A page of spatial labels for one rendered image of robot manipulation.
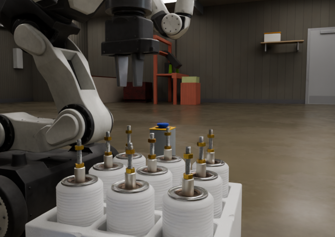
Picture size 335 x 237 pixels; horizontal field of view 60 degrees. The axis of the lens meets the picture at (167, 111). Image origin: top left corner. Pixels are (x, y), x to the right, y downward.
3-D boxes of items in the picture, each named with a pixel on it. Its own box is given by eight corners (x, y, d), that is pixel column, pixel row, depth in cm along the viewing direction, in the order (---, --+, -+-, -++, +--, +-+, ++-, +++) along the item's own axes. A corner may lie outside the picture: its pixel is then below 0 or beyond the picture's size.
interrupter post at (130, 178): (130, 191, 56) (130, 174, 56) (121, 188, 58) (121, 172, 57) (138, 187, 58) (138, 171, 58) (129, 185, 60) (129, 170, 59)
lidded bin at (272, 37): (280, 43, 847) (280, 34, 845) (280, 41, 811) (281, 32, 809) (264, 44, 864) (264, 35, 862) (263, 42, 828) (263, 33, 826)
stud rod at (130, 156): (129, 180, 57) (129, 143, 56) (126, 179, 58) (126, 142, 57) (133, 179, 58) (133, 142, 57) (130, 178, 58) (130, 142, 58)
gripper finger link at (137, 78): (130, 86, 54) (130, 53, 54) (140, 86, 57) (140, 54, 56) (137, 86, 53) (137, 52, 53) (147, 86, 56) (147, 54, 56)
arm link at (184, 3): (195, -17, 106) (188, 37, 108) (196, -8, 116) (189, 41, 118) (167, -20, 107) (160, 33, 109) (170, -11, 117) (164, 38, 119)
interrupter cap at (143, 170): (157, 166, 74) (157, 163, 74) (174, 173, 68) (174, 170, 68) (130, 171, 70) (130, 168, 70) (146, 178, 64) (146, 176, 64)
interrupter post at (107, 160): (114, 167, 74) (114, 154, 73) (110, 169, 71) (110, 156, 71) (105, 166, 74) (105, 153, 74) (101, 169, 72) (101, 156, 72)
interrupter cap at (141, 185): (132, 198, 53) (132, 194, 53) (102, 190, 57) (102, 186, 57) (156, 186, 59) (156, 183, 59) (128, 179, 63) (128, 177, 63)
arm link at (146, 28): (87, 54, 55) (86, -12, 54) (119, 58, 63) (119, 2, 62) (143, 49, 49) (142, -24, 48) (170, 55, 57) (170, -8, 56)
